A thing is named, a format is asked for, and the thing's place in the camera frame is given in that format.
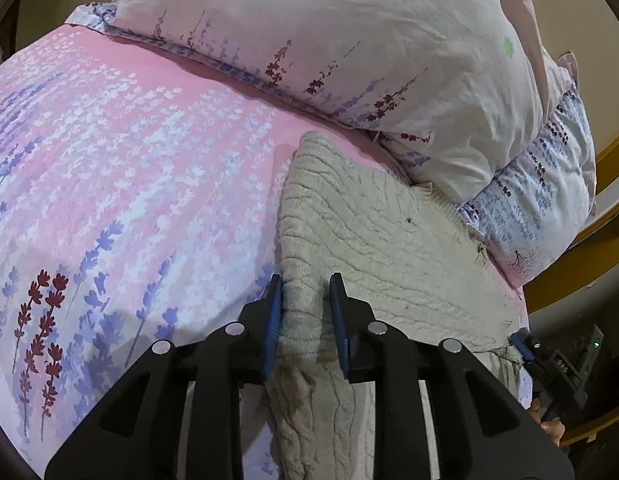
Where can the pink floral bed sheet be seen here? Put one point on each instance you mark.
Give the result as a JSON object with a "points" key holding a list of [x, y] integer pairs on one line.
{"points": [[139, 170]]}

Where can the yellow wooden bed frame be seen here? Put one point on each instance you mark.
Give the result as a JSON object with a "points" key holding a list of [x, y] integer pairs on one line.
{"points": [[564, 285]]}

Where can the white lavender-print pillow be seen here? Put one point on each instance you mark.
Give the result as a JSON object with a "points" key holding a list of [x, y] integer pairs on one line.
{"points": [[369, 35]]}

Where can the person's right hand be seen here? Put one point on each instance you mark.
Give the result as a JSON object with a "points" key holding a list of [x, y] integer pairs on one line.
{"points": [[552, 427]]}

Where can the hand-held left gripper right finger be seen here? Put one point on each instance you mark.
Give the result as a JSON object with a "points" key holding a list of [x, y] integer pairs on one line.
{"points": [[338, 332]]}

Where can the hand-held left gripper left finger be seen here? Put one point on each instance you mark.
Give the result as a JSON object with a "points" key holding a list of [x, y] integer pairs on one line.
{"points": [[271, 332]]}

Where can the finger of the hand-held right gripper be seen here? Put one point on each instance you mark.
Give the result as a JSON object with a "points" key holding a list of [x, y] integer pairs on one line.
{"points": [[523, 346]]}

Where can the blue floral pillow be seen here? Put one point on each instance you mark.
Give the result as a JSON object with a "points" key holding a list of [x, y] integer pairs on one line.
{"points": [[544, 195]]}

